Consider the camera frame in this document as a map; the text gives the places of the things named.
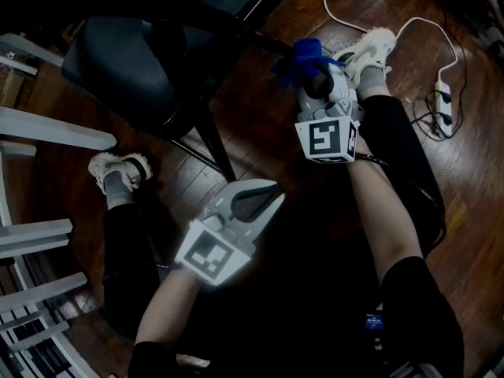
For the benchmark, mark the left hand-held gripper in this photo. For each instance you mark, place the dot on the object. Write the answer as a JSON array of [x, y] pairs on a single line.
[[214, 250]]

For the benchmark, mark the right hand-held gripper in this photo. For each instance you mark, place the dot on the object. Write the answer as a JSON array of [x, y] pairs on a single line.
[[327, 132]]

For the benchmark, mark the blue cloth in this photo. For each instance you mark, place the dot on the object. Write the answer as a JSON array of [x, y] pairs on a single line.
[[305, 53]]

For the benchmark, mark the black chair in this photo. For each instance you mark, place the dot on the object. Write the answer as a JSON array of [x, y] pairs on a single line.
[[118, 65]]

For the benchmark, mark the person's left forearm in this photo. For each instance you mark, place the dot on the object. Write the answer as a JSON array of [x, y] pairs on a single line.
[[169, 309]]

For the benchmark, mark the person's right forearm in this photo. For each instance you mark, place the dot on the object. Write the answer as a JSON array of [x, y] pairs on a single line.
[[380, 211]]

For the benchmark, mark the person's right white shoe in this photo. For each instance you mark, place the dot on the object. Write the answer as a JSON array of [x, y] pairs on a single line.
[[366, 49]]

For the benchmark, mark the person's white shoe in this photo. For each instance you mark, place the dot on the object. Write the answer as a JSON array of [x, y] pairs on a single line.
[[118, 167], [366, 49]]

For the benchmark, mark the person's right leg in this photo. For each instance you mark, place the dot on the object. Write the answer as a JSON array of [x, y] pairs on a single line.
[[401, 148]]

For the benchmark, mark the person's leg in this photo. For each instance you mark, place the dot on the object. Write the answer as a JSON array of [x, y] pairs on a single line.
[[130, 258], [401, 148]]

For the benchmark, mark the white power strip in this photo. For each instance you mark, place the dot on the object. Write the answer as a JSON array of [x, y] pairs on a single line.
[[443, 106]]

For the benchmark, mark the person's left leg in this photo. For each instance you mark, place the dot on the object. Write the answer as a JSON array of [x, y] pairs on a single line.
[[130, 258]]

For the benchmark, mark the person's left white shoe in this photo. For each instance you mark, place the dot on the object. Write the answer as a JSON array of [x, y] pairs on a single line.
[[118, 167]]

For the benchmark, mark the small device with blue screen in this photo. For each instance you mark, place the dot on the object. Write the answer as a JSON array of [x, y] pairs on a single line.
[[374, 322]]

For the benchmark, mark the person's black top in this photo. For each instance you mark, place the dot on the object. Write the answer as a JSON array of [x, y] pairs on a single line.
[[421, 321]]

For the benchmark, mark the white metal frame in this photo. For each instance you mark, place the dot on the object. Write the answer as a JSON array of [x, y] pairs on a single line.
[[35, 230]]

